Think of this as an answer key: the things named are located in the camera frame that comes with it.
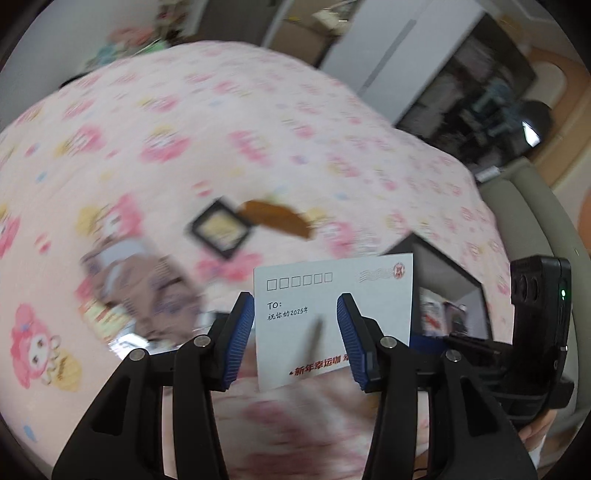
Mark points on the beige sofa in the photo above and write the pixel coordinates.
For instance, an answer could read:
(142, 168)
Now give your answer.
(531, 221)

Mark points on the brown wooden comb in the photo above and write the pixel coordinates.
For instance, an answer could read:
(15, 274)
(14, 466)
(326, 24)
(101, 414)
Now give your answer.
(277, 217)

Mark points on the black square frame case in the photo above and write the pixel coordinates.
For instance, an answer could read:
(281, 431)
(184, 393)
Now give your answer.
(225, 254)

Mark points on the white cabinet door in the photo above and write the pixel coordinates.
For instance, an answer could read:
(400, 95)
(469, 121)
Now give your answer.
(392, 60)

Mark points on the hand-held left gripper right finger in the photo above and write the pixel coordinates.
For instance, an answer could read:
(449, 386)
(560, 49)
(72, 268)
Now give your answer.
(351, 341)

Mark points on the white postcard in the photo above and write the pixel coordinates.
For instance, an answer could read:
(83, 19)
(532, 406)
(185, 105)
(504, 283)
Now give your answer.
(295, 286)

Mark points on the beige face mask packet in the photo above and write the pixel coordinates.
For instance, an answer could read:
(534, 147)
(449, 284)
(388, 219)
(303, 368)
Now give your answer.
(147, 286)

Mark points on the dark glass cabinet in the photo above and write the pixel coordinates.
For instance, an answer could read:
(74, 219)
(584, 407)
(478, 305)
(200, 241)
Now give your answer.
(461, 101)

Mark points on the shelf with colourful toys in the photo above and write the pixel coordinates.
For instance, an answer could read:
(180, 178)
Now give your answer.
(134, 39)

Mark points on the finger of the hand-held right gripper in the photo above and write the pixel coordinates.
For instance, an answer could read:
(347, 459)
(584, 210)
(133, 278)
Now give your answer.
(471, 344)

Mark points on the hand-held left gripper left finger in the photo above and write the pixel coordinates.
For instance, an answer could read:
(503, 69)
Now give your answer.
(240, 341)

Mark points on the pink cartoon printed blanket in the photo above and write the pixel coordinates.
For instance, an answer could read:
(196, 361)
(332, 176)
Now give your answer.
(184, 115)

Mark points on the black storage container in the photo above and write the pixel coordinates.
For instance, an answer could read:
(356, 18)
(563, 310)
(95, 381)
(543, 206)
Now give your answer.
(457, 277)

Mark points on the person's right hand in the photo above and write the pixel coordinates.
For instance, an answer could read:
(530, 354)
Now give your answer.
(535, 434)

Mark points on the brown cardboard box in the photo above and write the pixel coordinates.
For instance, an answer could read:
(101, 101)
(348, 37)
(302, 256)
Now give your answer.
(300, 37)

